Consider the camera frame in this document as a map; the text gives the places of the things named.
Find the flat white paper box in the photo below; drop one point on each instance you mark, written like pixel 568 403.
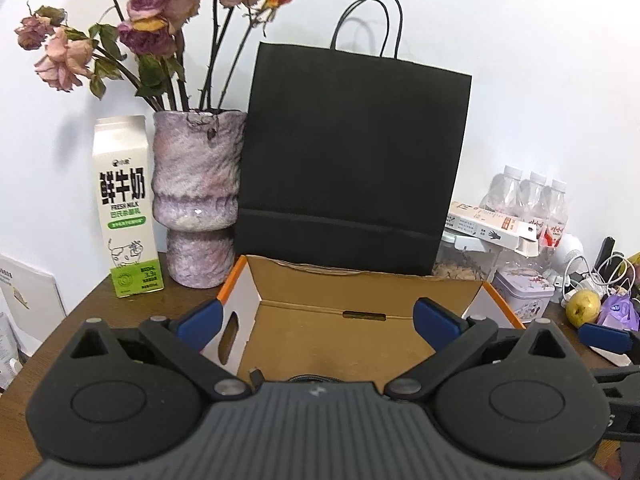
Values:
pixel 480 222

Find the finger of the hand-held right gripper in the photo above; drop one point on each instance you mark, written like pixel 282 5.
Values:
pixel 620 377
pixel 605 337

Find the black paper bag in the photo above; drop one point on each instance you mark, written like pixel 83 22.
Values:
pixel 350 160

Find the mottled purple vase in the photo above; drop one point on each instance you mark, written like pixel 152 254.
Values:
pixel 195 185

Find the yellow-green pear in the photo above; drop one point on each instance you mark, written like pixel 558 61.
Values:
pixel 582 307

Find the white robot-shaped fan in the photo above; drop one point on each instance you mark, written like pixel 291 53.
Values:
pixel 567 255

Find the purple tissue pack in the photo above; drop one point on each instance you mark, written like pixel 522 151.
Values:
pixel 620 312

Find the clear plastic water bottle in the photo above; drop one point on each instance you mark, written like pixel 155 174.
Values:
pixel 534 192
pixel 505 190
pixel 554 215

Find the dried rose bouquet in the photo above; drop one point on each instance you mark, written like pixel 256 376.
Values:
pixel 150 5

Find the black device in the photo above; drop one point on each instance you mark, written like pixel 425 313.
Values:
pixel 607 252

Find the floral tin box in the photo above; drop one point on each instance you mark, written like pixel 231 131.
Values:
pixel 525 295

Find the clear food container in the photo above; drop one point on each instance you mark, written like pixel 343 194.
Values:
pixel 465 266

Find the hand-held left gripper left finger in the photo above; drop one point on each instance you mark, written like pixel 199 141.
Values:
pixel 200 327

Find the cardboard box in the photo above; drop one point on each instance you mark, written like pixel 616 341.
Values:
pixel 320 335

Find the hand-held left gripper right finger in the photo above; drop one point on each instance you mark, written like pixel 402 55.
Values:
pixel 437 325

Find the white green milk carton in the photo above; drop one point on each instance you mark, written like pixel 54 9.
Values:
pixel 125 210

